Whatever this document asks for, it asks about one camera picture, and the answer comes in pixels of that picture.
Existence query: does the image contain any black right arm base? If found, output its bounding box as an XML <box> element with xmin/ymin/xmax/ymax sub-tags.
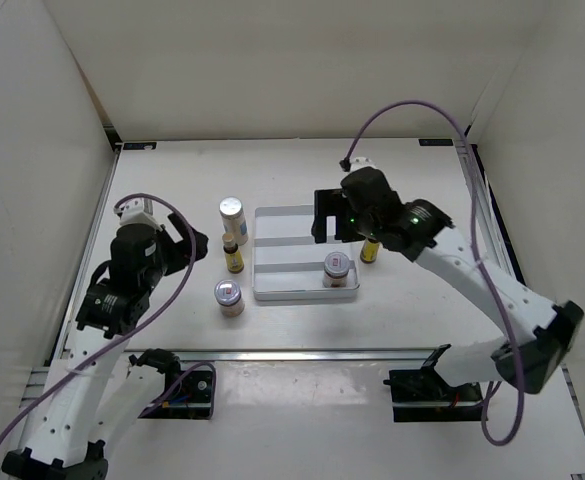
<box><xmin>383</xmin><ymin>344</ymin><xmax>484</xmax><ymax>423</ymax></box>

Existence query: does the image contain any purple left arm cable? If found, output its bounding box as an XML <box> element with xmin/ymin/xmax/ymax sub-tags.
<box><xmin>0</xmin><ymin>193</ymin><xmax>197</xmax><ymax>474</ymax></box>

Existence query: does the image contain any yellow small bottle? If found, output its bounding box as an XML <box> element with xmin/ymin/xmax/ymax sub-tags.
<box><xmin>222</xmin><ymin>232</ymin><xmax>244</xmax><ymax>274</ymax></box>
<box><xmin>359</xmin><ymin>239</ymin><xmax>380</xmax><ymax>264</ymax></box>

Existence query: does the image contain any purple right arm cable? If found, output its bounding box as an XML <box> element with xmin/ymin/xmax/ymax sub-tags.
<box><xmin>339</xmin><ymin>101</ymin><xmax>526</xmax><ymax>447</ymax></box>

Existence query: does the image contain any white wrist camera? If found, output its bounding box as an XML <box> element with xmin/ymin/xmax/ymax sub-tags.
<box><xmin>114</xmin><ymin>198</ymin><xmax>160</xmax><ymax>230</ymax></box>
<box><xmin>349</xmin><ymin>157</ymin><xmax>377</xmax><ymax>173</ymax></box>

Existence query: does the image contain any aluminium frame rail front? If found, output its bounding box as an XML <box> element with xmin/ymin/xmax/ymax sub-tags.
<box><xmin>114</xmin><ymin>349</ymin><xmax>443</xmax><ymax>364</ymax></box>

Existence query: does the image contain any sauce jar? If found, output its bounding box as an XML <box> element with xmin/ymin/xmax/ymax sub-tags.
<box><xmin>214</xmin><ymin>280</ymin><xmax>245</xmax><ymax>317</ymax></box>
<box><xmin>323</xmin><ymin>251</ymin><xmax>350</xmax><ymax>288</ymax></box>

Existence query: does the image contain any white divided tray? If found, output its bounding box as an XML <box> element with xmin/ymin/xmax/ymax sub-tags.
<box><xmin>252</xmin><ymin>205</ymin><xmax>360</xmax><ymax>303</ymax></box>

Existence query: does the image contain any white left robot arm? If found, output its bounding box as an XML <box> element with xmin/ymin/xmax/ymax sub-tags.
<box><xmin>1</xmin><ymin>210</ymin><xmax>208</xmax><ymax>479</ymax></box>

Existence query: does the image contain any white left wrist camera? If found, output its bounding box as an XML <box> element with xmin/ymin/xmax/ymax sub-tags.
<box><xmin>114</xmin><ymin>198</ymin><xmax>160</xmax><ymax>230</ymax></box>

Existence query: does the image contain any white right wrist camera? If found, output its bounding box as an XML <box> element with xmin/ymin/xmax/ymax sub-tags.
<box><xmin>349</xmin><ymin>157</ymin><xmax>377</xmax><ymax>173</ymax></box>

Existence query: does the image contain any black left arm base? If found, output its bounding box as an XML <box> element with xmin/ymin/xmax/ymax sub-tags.
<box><xmin>128</xmin><ymin>349</ymin><xmax>217</xmax><ymax>420</ymax></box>

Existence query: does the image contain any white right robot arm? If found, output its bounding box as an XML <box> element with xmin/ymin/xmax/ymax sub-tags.
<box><xmin>311</xmin><ymin>167</ymin><xmax>584</xmax><ymax>400</ymax></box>

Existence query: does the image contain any left white shaker bottle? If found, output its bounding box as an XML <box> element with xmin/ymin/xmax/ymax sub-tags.
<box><xmin>219</xmin><ymin>196</ymin><xmax>249</xmax><ymax>246</ymax></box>

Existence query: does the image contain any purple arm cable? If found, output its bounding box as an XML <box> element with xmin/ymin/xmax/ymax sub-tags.
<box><xmin>339</xmin><ymin>101</ymin><xmax>526</xmax><ymax>447</ymax></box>
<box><xmin>0</xmin><ymin>193</ymin><xmax>197</xmax><ymax>474</ymax></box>

